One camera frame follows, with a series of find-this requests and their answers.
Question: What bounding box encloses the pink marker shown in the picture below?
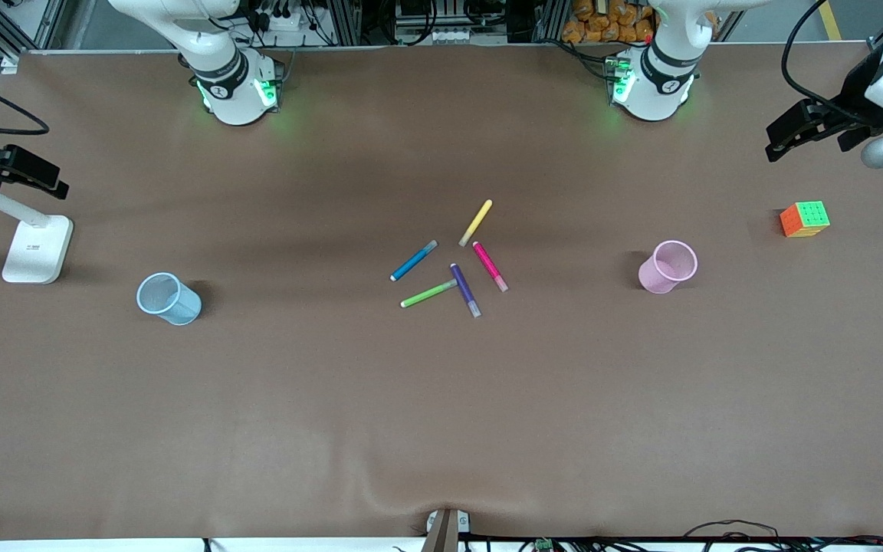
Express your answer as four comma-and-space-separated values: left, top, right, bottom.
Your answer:
472, 241, 509, 293

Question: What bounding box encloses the blue marker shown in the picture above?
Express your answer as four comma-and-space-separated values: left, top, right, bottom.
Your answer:
389, 240, 438, 282

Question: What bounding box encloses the white desk lamp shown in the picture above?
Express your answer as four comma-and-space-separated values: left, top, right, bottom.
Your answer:
0, 180, 74, 284

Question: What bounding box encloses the colourful puzzle cube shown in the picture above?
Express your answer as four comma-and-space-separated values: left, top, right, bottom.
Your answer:
780, 201, 831, 238

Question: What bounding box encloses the light blue plastic cup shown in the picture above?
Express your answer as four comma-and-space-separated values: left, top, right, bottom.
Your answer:
136, 272, 202, 327

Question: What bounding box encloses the pink plastic cup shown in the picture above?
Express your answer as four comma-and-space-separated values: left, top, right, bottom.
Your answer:
638, 240, 698, 295

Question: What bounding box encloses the orange packets pile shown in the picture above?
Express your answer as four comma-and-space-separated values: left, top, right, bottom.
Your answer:
562, 0, 657, 44

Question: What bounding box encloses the white power strip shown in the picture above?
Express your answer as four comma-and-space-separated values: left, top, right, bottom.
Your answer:
246, 6, 304, 31

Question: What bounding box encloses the yellow marker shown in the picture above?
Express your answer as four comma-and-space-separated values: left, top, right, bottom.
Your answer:
458, 199, 494, 248

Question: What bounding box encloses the purple marker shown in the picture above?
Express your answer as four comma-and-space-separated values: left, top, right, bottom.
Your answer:
450, 263, 482, 319

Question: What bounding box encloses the green marker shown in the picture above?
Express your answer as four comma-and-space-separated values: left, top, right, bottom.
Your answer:
400, 279, 458, 309

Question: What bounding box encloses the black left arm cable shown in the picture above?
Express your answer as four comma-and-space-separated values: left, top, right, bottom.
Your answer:
783, 0, 883, 123

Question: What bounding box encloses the black looped floor cable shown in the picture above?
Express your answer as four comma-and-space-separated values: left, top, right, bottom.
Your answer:
683, 520, 783, 541

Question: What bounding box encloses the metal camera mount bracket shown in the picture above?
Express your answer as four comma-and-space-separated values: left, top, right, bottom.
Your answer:
422, 508, 471, 552

